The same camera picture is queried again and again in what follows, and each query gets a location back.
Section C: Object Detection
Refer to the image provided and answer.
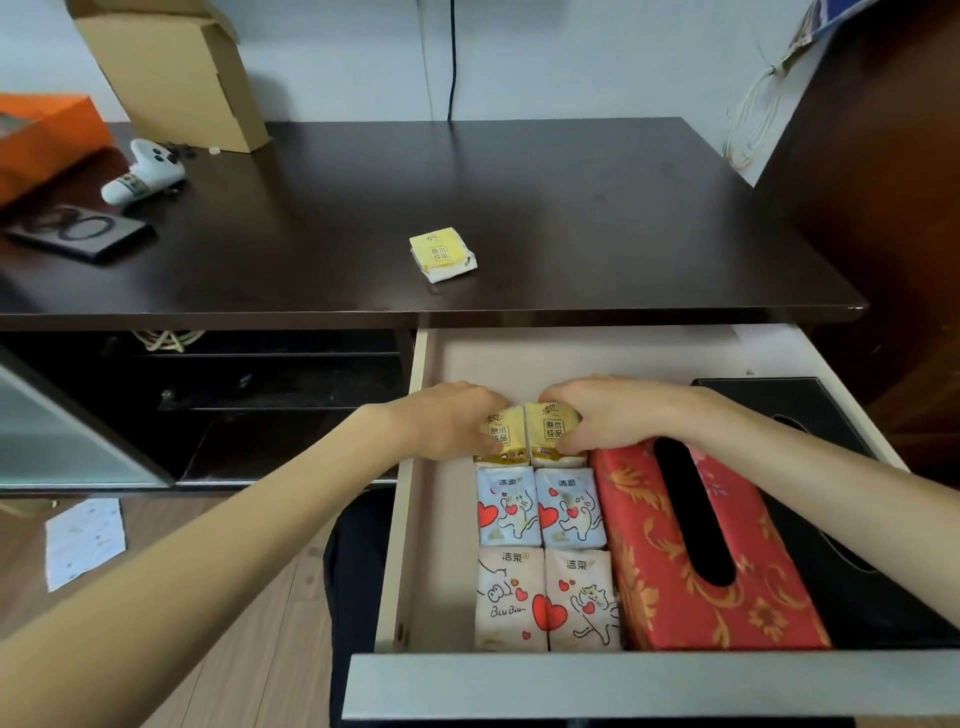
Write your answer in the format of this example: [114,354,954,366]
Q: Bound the beige wooden drawer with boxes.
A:
[341,323,960,726]

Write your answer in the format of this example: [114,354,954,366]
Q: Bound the black tissue box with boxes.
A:
[689,376,960,652]

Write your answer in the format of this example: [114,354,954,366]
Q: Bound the white paper sheet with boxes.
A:
[44,498,128,594]

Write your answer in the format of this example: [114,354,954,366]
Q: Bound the beige coiled cable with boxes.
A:
[133,330,206,354]

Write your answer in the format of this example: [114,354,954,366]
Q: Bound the dark brown cabinet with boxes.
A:
[750,0,960,470]

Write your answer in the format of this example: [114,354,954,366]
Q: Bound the person's left hand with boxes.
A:
[373,381,515,463]

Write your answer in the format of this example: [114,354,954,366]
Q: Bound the person's right hand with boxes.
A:
[537,375,711,457]

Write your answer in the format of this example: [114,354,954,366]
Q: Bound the orange box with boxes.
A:
[0,93,114,212]

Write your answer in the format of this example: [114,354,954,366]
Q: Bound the white cable bundle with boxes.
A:
[723,58,790,171]

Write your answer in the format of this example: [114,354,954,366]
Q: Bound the glass cabinet door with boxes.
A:
[0,345,175,491]

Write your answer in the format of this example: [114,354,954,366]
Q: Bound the dark brown desk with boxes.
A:
[0,116,871,333]

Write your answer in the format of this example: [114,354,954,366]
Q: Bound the red gold patterned tissue box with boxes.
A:
[588,438,834,652]

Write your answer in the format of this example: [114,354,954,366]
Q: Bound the white game controller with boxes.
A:
[100,138,188,207]

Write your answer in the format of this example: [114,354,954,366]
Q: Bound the brown cardboard box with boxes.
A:
[65,0,272,155]

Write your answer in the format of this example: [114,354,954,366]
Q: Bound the blue printed poster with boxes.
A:
[786,0,880,52]

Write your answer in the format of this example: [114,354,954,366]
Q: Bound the person's left forearm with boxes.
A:
[0,405,399,728]

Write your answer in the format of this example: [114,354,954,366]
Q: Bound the white heart tissue packet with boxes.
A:
[544,548,624,653]
[473,546,552,653]

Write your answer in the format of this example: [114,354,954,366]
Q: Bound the person's dark trousers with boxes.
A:
[323,490,407,728]

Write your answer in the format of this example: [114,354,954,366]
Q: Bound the black phone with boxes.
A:
[3,203,157,266]

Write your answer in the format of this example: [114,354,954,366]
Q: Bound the black cable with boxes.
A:
[447,0,459,123]

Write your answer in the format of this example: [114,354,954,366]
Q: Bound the person's right forearm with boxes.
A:
[686,388,960,633]

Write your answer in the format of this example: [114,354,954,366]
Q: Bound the yellow tissue packet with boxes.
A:
[408,226,480,285]
[474,405,528,467]
[523,401,591,471]

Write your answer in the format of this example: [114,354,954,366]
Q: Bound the blue heart tissue packet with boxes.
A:
[534,468,609,551]
[475,465,543,549]

